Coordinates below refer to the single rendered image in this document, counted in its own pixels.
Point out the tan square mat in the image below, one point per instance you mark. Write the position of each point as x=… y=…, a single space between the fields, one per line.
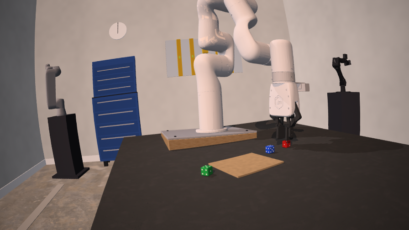
x=245 y=164

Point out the red die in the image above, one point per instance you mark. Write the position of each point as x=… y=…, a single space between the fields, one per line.
x=286 y=144

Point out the blue die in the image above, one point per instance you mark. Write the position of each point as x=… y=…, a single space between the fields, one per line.
x=270 y=149

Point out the green die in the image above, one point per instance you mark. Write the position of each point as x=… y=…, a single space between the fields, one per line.
x=206 y=170

